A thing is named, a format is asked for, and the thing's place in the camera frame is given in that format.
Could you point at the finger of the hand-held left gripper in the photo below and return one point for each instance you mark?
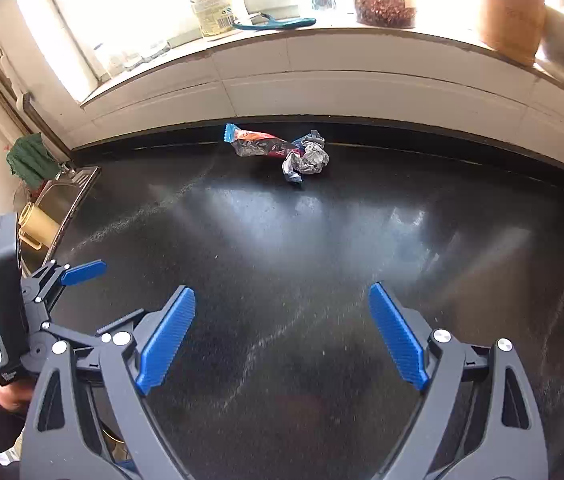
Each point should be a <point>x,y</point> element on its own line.
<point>84,272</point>
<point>121,320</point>

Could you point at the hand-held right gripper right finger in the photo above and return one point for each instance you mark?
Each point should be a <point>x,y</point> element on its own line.
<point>397,335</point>

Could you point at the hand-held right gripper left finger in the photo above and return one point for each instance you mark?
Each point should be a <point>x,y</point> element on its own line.
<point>166,340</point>

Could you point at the silver foil wrapper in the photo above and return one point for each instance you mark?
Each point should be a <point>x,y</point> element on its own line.
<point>312,160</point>

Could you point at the orange blue snack wrapper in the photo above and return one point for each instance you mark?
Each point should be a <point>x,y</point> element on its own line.
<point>254,141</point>

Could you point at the person's left hand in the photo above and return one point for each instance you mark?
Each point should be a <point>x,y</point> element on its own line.
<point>9,396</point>

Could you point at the yellow plastic mug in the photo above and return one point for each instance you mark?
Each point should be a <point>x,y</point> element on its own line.
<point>39,225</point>

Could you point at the steel sink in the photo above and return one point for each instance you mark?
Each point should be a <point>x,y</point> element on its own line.
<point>66,192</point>

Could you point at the green cloth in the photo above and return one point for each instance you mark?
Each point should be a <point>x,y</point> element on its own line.
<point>26,157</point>

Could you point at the clear glass container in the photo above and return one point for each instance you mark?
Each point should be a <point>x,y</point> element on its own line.
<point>136,55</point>

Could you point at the plastic bottle with label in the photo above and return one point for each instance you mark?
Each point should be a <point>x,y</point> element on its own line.
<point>211,10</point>

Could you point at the teal peeler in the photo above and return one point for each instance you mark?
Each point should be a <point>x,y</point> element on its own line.
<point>287,22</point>

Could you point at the jar of red-brown food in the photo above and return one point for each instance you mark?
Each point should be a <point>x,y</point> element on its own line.
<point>384,7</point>

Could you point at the white ceramic vessel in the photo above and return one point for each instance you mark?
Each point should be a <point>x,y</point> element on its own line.
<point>562,42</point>

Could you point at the brown paper bag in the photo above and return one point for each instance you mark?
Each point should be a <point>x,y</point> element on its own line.
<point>512,10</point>

